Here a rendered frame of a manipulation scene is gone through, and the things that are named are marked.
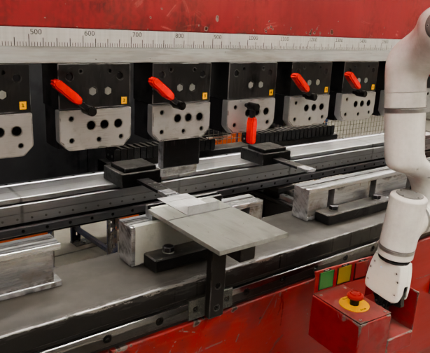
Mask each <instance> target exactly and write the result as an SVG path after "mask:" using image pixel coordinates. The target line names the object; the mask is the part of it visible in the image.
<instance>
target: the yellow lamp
mask: <svg viewBox="0 0 430 353"><path fill-rule="evenodd" d="M351 269H352V265H348V266H345V267H342V268H339V271H338V281H337V284H341V283H343V282H348V281H349V280H350V275H351Z"/></svg>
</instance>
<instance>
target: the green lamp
mask: <svg viewBox="0 0 430 353"><path fill-rule="evenodd" d="M333 274H334V270H330V271H328V272H323V273H321V276H320V283H319V290H320V289H324V288H327V287H330V286H332V285H333Z"/></svg>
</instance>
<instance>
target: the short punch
mask: <svg viewBox="0 0 430 353"><path fill-rule="evenodd" d="M199 155H200V137H195V138H188V139H176V140H169V141H159V146H158V167H159V168H160V177H165V176H170V175H175V174H184V173H189V172H196V169H197V164H199Z"/></svg>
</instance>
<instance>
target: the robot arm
mask: <svg viewBox="0 0 430 353"><path fill-rule="evenodd" d="M429 75H430V7H429V8H428V9H426V10H425V11H424V12H423V13H422V14H421V15H420V16H419V18H418V21H417V24H416V26H415V28H414V29H413V30H412V31H411V32H410V33H409V34H408V35H407V36H405V37H404V38H403V39H401V40H400V41H399V42H398V43H397V44H396V45H395V46H394V47H393V48H392V49H391V51H390V53H389V54H388V57H387V60H386V64H385V70H384V159H385V162H386V165H387V167H388V168H389V169H391V170H394V171H395V172H400V173H404V174H405V175H406V176H407V178H408V180H409V182H410V186H411V190H406V189H396V190H393V191H392V192H391V193H390V195H389V201H388V204H387V210H386V213H385V217H384V223H383V226H382V232H381V235H380V239H379V240H378V241H377V243H378V247H377V251H376V252H375V254H374V256H373V258H372V260H371V262H370V265H369V267H368V272H367V274H366V279H365V284H366V286H367V287H368V288H369V289H370V290H371V291H373V294H374V297H375V299H374V300H375V302H376V304H378V305H379V306H381V307H383V308H384V309H386V310H388V311H389V306H391V305H394V306H396V307H399V308H401V307H403V306H404V300H405V299H406V298H407V297H408V292H409V289H410V283H411V277H412V263H411V261H412V260H413V258H414V255H415V250H416V247H417V242H418V239H419V237H420V236H421V235H422V234H424V233H428V232H430V162H429V161H428V160H427V158H426V156H425V132H426V89H427V79H428V77H429Z"/></svg>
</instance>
